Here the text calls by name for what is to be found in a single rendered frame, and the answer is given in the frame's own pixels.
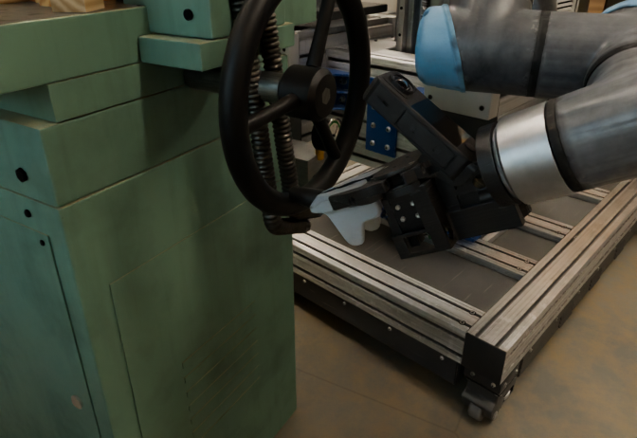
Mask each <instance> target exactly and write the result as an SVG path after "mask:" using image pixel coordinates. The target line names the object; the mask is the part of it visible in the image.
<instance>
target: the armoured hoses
mask: <svg viewBox="0 0 637 438"><path fill-rule="evenodd" d="M244 1H245V0H231V3H230V4H231V5H232V9H231V11H232V12H233V14H232V17H233V19H234V20H233V24H234V22H235V19H236V17H237V14H238V12H239V10H240V8H241V6H242V4H243V3H244ZM275 17H276V13H275V12H273V14H272V15H271V17H270V19H269V21H268V23H267V25H266V27H265V29H264V33H263V36H262V38H261V41H260V42H261V44H260V47H261V48H262V50H261V52H262V53H263V55H262V58H263V63H264V69H265V71H271V72H278V73H282V72H283V68H282V63H281V61H282V58H281V55H282V54H281V52H280V50H281V48H280V47H279V45H280V42H279V41H278V40H279V38H280V37H279V36H278V33H279V32H278V31H277V27H278V26H277V25H276V23H277V19H275ZM258 57H259V53H258V52H257V53H256V56H255V60H254V64H253V68H252V73H251V79H250V86H249V96H248V115H251V114H253V113H255V112H257V111H259V110H261V109H264V108H265V102H264V101H263V100H262V99H261V96H260V95H258V89H257V87H258V86H259V85H258V81H259V80H260V78H261V77H260V75H261V72H262V71H261V70H260V67H261V66H260V65H259V62H260V60H259V59H258ZM289 121H290V118H289V117H288V116H286V115H283V116H281V117H279V118H277V119H274V120H272V121H271V122H272V123H273V125H272V127H273V128H274V129H273V133H274V138H275V139H274V141H275V142H276V143H275V146H276V151H277V153H276V155H277V156H278V157H277V159H278V160H279V161H278V164H279V169H280V170H279V173H280V178H281V182H282V183H281V185H282V192H289V191H290V189H291V188H292V187H293V186H296V187H298V186H299V181H298V177H297V174H298V173H297V172H296V170H297V168H296V163H295V162H296V159H295V155H294V152H295V151H294V150H293V149H294V146H293V141H292V139H293V138H292V137H291V136H292V132H290V131H291V127H290V125H291V123H290V122H289ZM267 127H268V123H267V124H266V125H265V126H263V127H262V128H260V129H258V130H257V131H255V132H253V133H252V134H251V136H250V138H251V139H252V140H251V143H252V149H253V154H254V158H255V161H256V163H257V166H258V168H259V171H260V172H261V174H262V176H263V178H264V180H265V181H266V182H267V184H268V185H269V186H271V187H272V188H273V189H274V190H276V191H277V185H276V182H277V181H276V180H275V179H276V176H275V172H274V167H273V165H274V162H273V157H272V153H271V151H272V148H271V147H270V146H271V143H270V137H269V136H270V134H269V133H268V131H269V129H268V128H267ZM262 213H263V218H264V219H263V221H264V225H265V227H266V229H267V230H268V231H269V232H270V233H272V234H274V235H287V234H297V233H298V234H300V233H305V232H307V231H309V230H310V228H311V222H310V221H309V220H308V219H310V218H317V217H320V216H321V215H323V213H313V212H311V211H310V209H309V210H306V211H304V212H302V213H299V214H296V215H291V216H289V217H290V218H281V217H280V216H275V215H271V214H268V213H265V212H263V211H262Z"/></svg>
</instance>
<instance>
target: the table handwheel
mask: <svg viewBox="0 0 637 438"><path fill-rule="evenodd" d="M281 1H282V0H245V1H244V3H243V4H242V6H241V8H240V10H239V12H238V14H237V17H236V19H235V22H234V24H233V27H232V29H231V32H230V34H229V37H228V41H227V47H226V51H225V55H224V60H223V64H222V66H220V67H216V68H213V69H210V70H207V71H203V72H202V71H195V70H189V69H185V70H184V80H185V83H186V85H187V86H188V87H189V88H192V89H197V90H203V91H208V92H213V93H219V99H218V117H219V129H220V137H221V142H222V147H223V152H224V156H225V160H226V163H227V167H228V169H229V172H230V174H231V176H232V178H233V180H234V182H235V184H236V186H237V187H238V189H239V190H240V192H241V193H242V195H243V196H244V197H245V198H246V200H247V201H248V202H249V203H251V204H252V205H253V206H254V207H256V208H257V209H259V210H261V211H263V212H265V213H268V214H271V215H275V216H291V215H296V214H299V213H302V212H304V211H306V210H309V208H307V207H305V206H303V205H301V204H299V203H297V202H295V201H292V200H290V199H289V197H288V194H289V192H278V191H276V190H274V189H273V188H272V187H271V186H269V185H268V184H267V182H266V181H265V180H264V178H263V176H262V174H261V172H260V171H259V168H258V166H257V163H256V161H255V158H254V154H253V152H252V147H251V142H250V136H249V135H250V134H252V133H253V132H255V131H257V130H258V129H260V128H262V127H263V126H265V125H266V124H267V123H269V122H271V121H272V120H274V119H277V118H279V117H281V116H283V115H286V116H288V117H292V118H297V119H307V120H312V122H313V124H314V126H315V128H316V130H317V132H318V134H319V136H320V139H321V141H322V143H323V146H324V148H325V150H326V153H327V155H328V156H327V158H326V160H325V162H324V163H323V165H322V166H321V168H320V169H319V170H318V172H317V173H316V174H315V176H314V177H313V178H312V179H311V180H310V181H309V182H308V183H306V184H305V185H304V186H303V187H304V188H313V189H320V190H325V191H326V190H328V189H330V188H333V187H334V185H335V184H336V182H337V181H338V179H339V178H340V176H341V174H342V173H343V171H344V169H345V167H346V166H347V164H348V162H349V160H350V157H351V155H352V153H353V151H354V148H355V145H356V142H357V139H358V136H359V133H360V130H361V126H362V123H363V119H364V116H365V111H366V106H367V102H366V101H364V100H363V94H364V92H365V91H366V89H367V88H368V86H369V85H370V76H371V47H370V36H369V30H368V24H367V19H366V15H365V11H364V9H363V6H362V3H361V0H321V2H320V7H319V12H318V20H317V24H316V28H315V32H314V36H313V40H312V44H311V47H310V50H309V54H308V58H307V62H306V65H300V64H293V65H291V66H289V67H288V68H287V69H286V70H285V72H284V73H278V72H271V71H265V70H261V71H262V72H261V75H260V77H261V78H260V80H259V81H258V85H259V86H258V87H257V89H258V95H260V96H261V99H262V100H263V101H266V102H271V104H270V105H268V106H266V107H265V108H264V109H261V110H259V111H257V112H255V113H253V114H251V115H248V96H249V86H250V79H251V73H252V68H253V64H254V60H255V56H256V53H257V49H258V46H259V43H260V41H261V38H262V36H263V33H264V29H265V27H266V25H267V23H268V21H269V19H270V17H271V15H272V14H273V12H274V10H275V9H276V7H277V6H278V5H279V4H280V2H281ZM336 3H337V6H338V8H339V10H340V12H341V15H342V18H343V21H344V25H345V28H346V33H347V38H348V46H349V58H350V73H349V86H348V94H347V100H346V105H345V110H344V114H343V118H342V122H341V125H340V128H339V131H338V134H337V138H336V140H335V139H334V137H333V135H332V132H331V130H330V127H329V125H328V122H327V119H326V117H327V116H328V115H329V114H330V113H331V111H332V110H333V108H334V105H335V102H336V98H337V85H336V81H335V79H334V77H333V75H332V73H331V72H330V70H328V69H327V68H321V65H322V60H323V55H324V50H325V46H326V41H327V37H328V32H329V27H330V24H331V20H332V16H333V12H334V8H335V4H336Z"/></svg>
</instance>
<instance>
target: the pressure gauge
mask: <svg viewBox="0 0 637 438"><path fill-rule="evenodd" d="M326 119H327V122H328V125H329V127H330V130H331V132H332V134H334V133H336V136H335V137H334V139H335V140H336V138H337V134H338V131H339V128H340V125H341V120H340V119H339V118H333V117H326ZM337 125H338V126H337ZM336 130H337V132H336ZM311 139H312V144H313V146H314V148H315V149H316V155H317V156H318V160H323V159H324V152H326V150H325V148H324V146H323V143H322V141H321V139H320V136H319V134H318V132H317V130H316V128H315V126H313V129H312V135H311Z"/></svg>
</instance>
